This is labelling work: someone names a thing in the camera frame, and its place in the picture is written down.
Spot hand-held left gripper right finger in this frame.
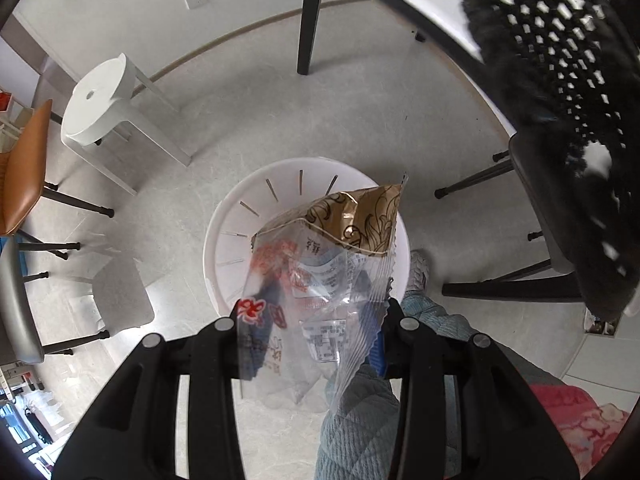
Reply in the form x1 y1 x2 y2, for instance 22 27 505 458
369 299 582 480

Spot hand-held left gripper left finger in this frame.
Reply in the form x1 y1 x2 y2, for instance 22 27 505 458
52 316 247 480

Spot clear wrapper brown print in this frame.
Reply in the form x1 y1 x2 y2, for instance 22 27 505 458
235 171 410 406

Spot white slotted waste bin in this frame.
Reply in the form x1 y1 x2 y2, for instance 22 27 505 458
202 156 412 322

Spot person's leg blue quilted pants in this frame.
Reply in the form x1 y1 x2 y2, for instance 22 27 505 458
316 290 566 480

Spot grey knitted slipper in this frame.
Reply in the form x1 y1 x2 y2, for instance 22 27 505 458
407 250 432 293

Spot pink patterned clothing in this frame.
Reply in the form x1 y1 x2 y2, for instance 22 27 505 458
530 384 633 480

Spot grey chair black legs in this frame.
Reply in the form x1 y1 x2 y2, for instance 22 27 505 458
434 130 601 306
0 237 111 366

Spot metal floor outlet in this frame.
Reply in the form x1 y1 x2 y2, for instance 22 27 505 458
582 307 621 336

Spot orange leather chair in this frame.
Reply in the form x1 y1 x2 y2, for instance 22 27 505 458
0 99 115 261

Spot white plastic stool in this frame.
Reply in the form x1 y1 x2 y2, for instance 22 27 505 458
61 53 193 196

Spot cream shelf rack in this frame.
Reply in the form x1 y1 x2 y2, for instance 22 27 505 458
0 87 31 153

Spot black knitted cloth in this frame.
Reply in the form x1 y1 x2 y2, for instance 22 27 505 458
450 0 640 323

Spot black table leg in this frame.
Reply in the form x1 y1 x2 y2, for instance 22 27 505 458
296 0 329 77

